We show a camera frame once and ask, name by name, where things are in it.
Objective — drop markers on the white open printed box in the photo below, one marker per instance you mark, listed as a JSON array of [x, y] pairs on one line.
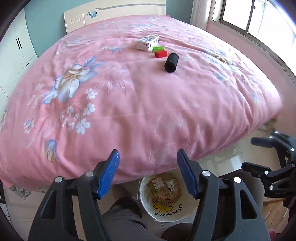
[[147, 43]]

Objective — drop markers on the cream wooden bed headboard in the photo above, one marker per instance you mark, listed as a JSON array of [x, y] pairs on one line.
[[111, 14]]

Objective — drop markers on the light green block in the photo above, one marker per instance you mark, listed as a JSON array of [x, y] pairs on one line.
[[158, 49]]

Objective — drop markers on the red block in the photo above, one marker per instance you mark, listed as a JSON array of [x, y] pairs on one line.
[[161, 54]]

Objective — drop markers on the printed paper sheet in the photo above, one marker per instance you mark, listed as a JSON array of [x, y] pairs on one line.
[[161, 195]]

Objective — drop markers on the window with metal frame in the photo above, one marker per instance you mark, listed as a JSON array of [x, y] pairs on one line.
[[254, 20]]

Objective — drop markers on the floral bed sheet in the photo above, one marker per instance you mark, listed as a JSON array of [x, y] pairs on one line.
[[23, 191]]

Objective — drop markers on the white wardrobe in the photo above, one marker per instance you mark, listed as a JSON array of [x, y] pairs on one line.
[[16, 53]]

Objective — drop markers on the pale curtain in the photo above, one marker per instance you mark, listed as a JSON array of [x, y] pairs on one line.
[[200, 12]]

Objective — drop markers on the black cylinder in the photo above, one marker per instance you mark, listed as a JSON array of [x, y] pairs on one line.
[[171, 62]]

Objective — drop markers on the person's left leg grey trousers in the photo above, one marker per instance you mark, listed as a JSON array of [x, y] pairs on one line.
[[124, 220]]

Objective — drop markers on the person's right leg grey trousers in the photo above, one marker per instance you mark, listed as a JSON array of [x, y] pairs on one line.
[[178, 233]]

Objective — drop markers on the crumpled clear plastic bag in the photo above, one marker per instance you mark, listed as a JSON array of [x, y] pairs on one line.
[[270, 124]]

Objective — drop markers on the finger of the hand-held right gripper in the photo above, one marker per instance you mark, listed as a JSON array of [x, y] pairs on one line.
[[266, 142], [253, 168]]

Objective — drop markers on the pink floral blanket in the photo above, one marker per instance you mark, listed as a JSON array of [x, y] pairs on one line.
[[138, 104]]

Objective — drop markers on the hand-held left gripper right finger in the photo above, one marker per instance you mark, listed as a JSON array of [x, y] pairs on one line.
[[188, 176]]

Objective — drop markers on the person's leg grey trousers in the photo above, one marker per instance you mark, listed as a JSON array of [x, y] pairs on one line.
[[124, 220], [178, 233]]

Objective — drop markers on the cream plastic waste bucket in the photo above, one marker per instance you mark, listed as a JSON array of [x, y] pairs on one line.
[[166, 213]]

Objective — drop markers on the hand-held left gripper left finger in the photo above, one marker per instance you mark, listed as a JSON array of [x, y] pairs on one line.
[[107, 176]]

